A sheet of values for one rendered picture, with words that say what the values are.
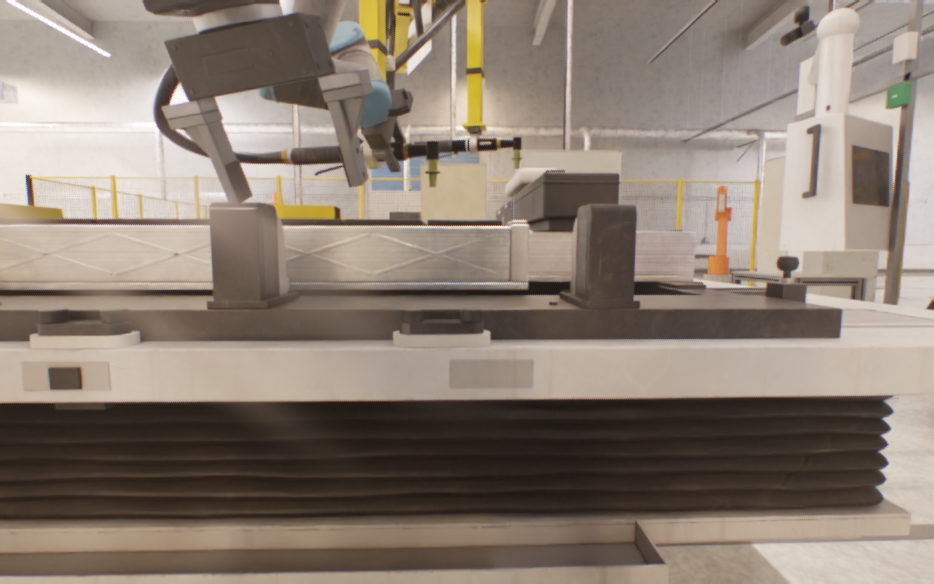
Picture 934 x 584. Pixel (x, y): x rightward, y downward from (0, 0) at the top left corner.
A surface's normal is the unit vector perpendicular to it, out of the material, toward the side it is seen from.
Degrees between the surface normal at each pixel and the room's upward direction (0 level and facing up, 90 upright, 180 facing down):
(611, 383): 90
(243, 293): 90
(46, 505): 38
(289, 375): 90
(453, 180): 90
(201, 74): 114
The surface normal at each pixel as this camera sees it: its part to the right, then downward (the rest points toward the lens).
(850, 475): 0.02, -0.82
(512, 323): 0.04, 0.10
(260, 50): -0.09, 0.49
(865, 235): 0.45, 0.01
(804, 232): -0.89, 0.04
